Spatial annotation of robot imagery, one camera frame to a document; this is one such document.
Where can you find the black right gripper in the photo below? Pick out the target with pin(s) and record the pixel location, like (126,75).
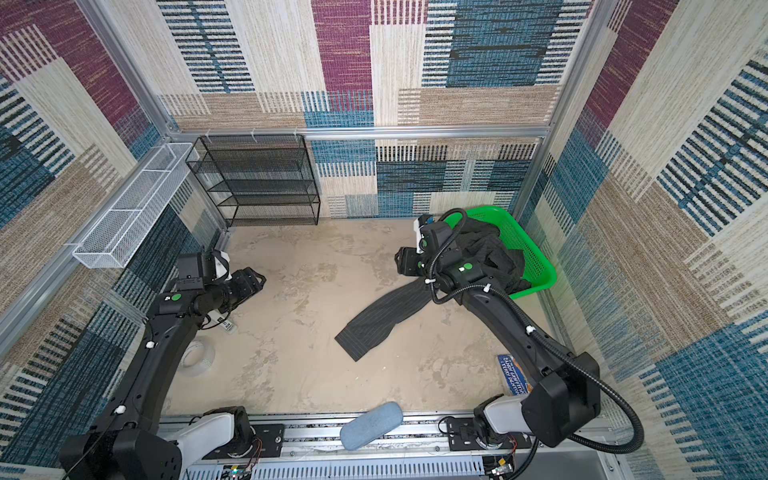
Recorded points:
(406,263)

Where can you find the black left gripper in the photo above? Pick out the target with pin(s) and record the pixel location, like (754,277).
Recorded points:
(247,282)

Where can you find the dark pinstriped long sleeve shirt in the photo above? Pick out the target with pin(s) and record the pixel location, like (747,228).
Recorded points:
(373,324)

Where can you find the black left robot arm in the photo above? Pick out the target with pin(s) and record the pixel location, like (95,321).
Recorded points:
(123,443)

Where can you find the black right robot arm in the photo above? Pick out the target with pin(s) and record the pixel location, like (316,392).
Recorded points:
(566,394)

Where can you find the clear tape roll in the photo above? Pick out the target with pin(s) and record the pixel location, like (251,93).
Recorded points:
(197,358)

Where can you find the green plastic basket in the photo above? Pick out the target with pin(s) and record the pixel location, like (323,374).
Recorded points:
(486,252)

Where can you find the blue-grey fuzzy microphone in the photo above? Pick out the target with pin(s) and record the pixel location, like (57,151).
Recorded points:
(370,426)

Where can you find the colourful treehouse book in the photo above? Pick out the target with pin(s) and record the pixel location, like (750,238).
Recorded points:
(514,380)

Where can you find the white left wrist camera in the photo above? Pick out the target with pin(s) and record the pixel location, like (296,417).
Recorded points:
(221,265)

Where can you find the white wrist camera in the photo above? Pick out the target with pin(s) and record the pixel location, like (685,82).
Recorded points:
(418,223)
(221,265)

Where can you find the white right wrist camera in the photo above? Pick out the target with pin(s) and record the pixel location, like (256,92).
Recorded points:
(418,223)

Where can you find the black wire mesh shelf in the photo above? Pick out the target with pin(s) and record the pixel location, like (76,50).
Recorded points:
(257,180)

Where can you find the white wire mesh tray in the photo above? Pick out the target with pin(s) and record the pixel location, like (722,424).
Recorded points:
(119,232)

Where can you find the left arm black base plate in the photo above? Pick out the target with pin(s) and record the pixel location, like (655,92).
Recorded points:
(267,443)

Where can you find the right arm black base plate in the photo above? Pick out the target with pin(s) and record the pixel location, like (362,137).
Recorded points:
(461,436)

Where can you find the white slotted cable duct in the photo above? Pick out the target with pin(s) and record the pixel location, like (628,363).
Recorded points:
(434,467)

